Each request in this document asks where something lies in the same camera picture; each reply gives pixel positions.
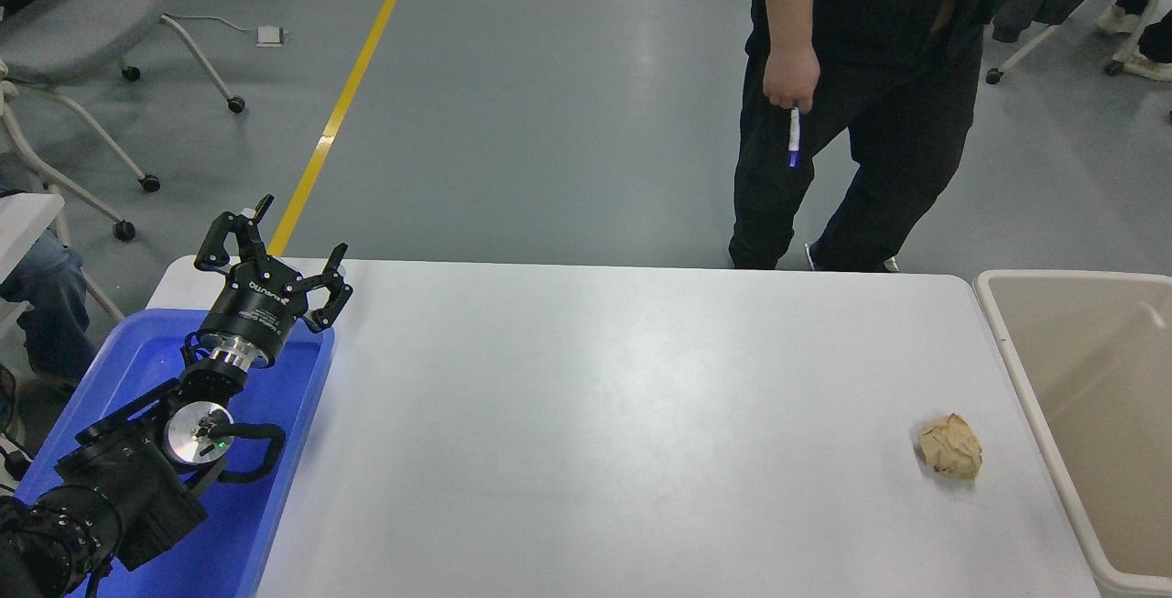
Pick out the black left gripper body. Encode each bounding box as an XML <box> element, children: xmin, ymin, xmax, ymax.
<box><xmin>200</xmin><ymin>256</ymin><xmax>309</xmax><ymax>353</ymax></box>

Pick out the person's hand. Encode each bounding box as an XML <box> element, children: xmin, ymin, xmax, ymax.
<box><xmin>762</xmin><ymin>44</ymin><xmax>821</xmax><ymax>112</ymax></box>

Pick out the blue plastic tray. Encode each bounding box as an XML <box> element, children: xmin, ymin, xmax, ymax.
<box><xmin>14</xmin><ymin>308</ymin><xmax>337</xmax><ymax>598</ymax></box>

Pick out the seated person in jeans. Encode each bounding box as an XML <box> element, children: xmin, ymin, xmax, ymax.
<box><xmin>0</xmin><ymin>230</ymin><xmax>97</xmax><ymax>379</ymax></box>

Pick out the grey wheeled office chair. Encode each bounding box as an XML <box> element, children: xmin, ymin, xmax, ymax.
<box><xmin>0</xmin><ymin>0</ymin><xmax>246</xmax><ymax>114</ymax></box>

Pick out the standing person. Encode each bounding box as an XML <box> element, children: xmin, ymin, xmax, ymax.
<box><xmin>728</xmin><ymin>0</ymin><xmax>994</xmax><ymax>272</ymax></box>

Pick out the crumpled tan paper ball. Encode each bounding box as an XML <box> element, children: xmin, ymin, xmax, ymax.
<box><xmin>916</xmin><ymin>412</ymin><xmax>983</xmax><ymax>480</ymax></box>

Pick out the large pale plastic bin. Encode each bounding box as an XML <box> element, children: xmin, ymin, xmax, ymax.
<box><xmin>972</xmin><ymin>269</ymin><xmax>1172</xmax><ymax>598</ymax></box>

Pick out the white framed wheeled chair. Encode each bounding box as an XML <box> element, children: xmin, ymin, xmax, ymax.
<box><xmin>984</xmin><ymin>0</ymin><xmax>1172</xmax><ymax>86</ymax></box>

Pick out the seated person with white shoes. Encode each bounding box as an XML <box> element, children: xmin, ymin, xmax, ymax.
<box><xmin>1096</xmin><ymin>0</ymin><xmax>1172</xmax><ymax>82</ymax></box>

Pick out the white wheeled chair frame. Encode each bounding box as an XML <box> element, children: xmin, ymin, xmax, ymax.
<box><xmin>0</xmin><ymin>62</ymin><xmax>161</xmax><ymax>242</ymax></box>

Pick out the thin white floor cable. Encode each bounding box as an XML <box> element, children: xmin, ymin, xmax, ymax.
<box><xmin>165</xmin><ymin>14</ymin><xmax>262</xmax><ymax>34</ymax></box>

